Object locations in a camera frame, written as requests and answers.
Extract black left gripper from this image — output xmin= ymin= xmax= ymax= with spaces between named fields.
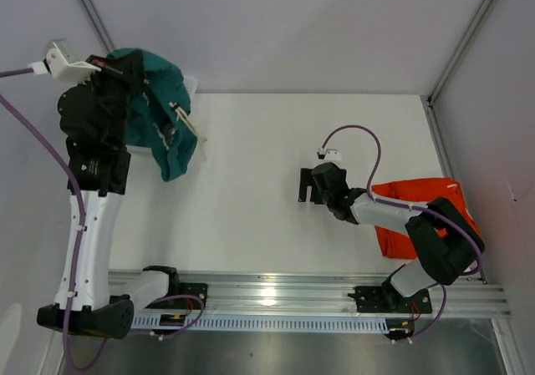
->
xmin=76 ymin=49 xmax=147 ymax=148

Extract green shorts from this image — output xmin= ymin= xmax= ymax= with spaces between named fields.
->
xmin=126 ymin=49 xmax=197 ymax=182

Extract orange shorts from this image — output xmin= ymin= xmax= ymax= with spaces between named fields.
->
xmin=370 ymin=176 xmax=482 ymax=260

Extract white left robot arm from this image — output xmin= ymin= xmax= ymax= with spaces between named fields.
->
xmin=37 ymin=50 xmax=181 ymax=339

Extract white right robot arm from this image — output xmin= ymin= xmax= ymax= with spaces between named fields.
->
xmin=298 ymin=162 xmax=485 ymax=312

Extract white plastic basket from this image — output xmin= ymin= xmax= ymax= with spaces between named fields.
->
xmin=127 ymin=74 xmax=206 ymax=155

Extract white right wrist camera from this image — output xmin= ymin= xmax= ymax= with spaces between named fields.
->
xmin=317 ymin=147 xmax=343 ymax=162

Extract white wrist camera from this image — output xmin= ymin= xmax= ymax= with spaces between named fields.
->
xmin=317 ymin=147 xmax=343 ymax=162
xmin=28 ymin=38 xmax=101 ymax=84

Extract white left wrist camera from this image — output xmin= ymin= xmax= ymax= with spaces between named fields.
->
xmin=28 ymin=38 xmax=101 ymax=84

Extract aluminium corner post left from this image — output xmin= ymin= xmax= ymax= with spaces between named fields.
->
xmin=76 ymin=0 xmax=115 ymax=53

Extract aluminium corner post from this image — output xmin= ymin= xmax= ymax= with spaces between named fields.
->
xmin=425 ymin=0 xmax=513 ymax=104
xmin=76 ymin=0 xmax=115 ymax=53

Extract aluminium corner post right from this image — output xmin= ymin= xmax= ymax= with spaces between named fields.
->
xmin=425 ymin=0 xmax=513 ymax=104

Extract white slotted cable duct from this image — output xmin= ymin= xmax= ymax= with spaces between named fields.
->
xmin=131 ymin=313 xmax=389 ymax=334

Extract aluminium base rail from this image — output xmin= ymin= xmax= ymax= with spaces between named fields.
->
xmin=108 ymin=271 xmax=511 ymax=319

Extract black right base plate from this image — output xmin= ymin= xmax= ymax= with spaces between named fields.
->
xmin=347 ymin=286 xmax=433 ymax=314

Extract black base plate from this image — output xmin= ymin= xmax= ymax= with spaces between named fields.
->
xmin=347 ymin=286 xmax=433 ymax=314
xmin=166 ymin=282 xmax=209 ymax=311

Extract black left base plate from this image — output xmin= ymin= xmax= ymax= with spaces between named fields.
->
xmin=166 ymin=282 xmax=209 ymax=311

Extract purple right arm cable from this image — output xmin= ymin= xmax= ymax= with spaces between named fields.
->
xmin=319 ymin=124 xmax=487 ymax=342

